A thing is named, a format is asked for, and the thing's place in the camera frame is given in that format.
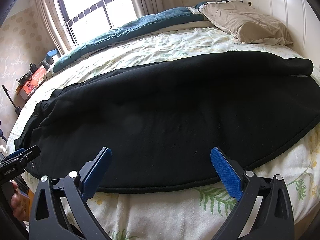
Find black pants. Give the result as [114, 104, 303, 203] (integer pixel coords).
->
[14, 51, 319, 193]

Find person's left hand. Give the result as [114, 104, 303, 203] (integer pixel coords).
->
[10, 180, 26, 222]

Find black stick tool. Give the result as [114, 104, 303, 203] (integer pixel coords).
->
[2, 85, 21, 115]

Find red printed box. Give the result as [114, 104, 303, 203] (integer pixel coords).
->
[16, 66, 47, 102]

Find floral white bed sheet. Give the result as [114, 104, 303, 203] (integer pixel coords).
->
[7, 27, 319, 239]

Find blue storage box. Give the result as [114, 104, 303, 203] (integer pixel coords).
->
[45, 49, 60, 65]

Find beige curtain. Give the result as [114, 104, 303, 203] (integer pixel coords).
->
[34, 0, 72, 55]

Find beige pillow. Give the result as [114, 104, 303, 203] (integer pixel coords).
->
[199, 0, 293, 46]

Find teal quilted blanket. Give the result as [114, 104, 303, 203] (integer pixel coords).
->
[50, 2, 212, 74]

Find white wooden headboard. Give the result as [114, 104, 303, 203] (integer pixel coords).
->
[213, 0, 320, 68]

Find window with dark frame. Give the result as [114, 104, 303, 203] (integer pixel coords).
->
[57, 0, 137, 46]

